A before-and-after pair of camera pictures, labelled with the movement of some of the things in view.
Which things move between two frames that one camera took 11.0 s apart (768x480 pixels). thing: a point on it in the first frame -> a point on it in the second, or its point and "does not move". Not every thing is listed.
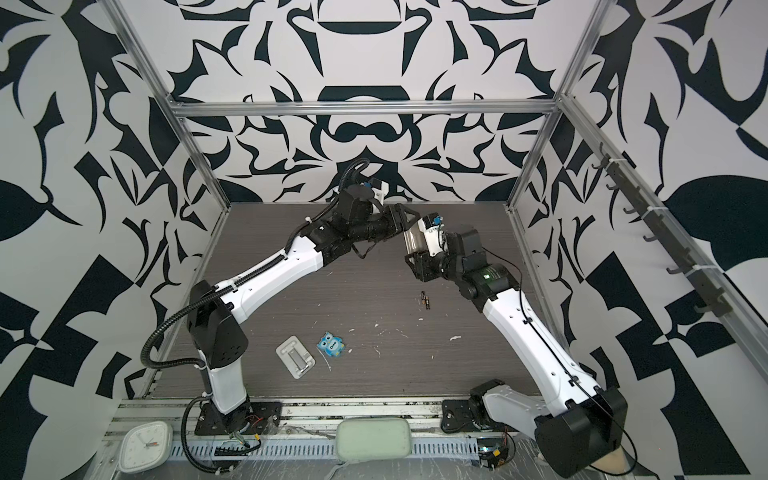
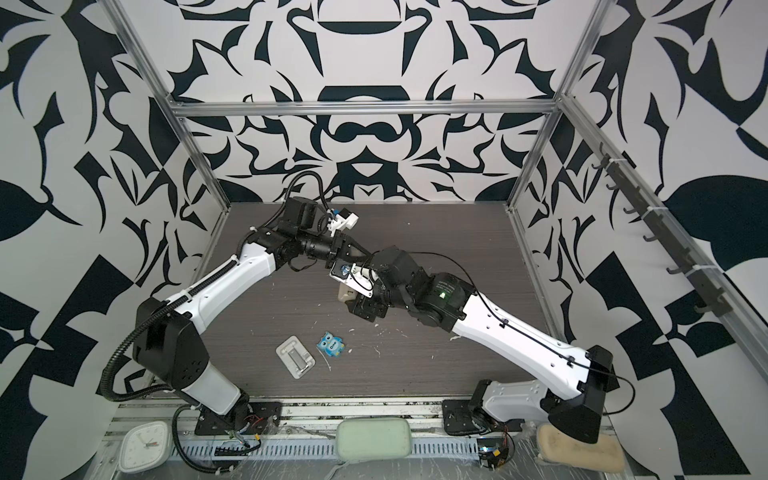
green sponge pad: x=373 y=438 does not move
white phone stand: x=295 y=356 does not move
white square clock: x=146 y=447 does not move
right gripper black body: x=444 y=265 -> x=385 y=296
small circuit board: x=492 y=452 does not move
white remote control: x=421 y=239 -> x=346 y=292
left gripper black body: x=378 y=226 -> x=321 y=247
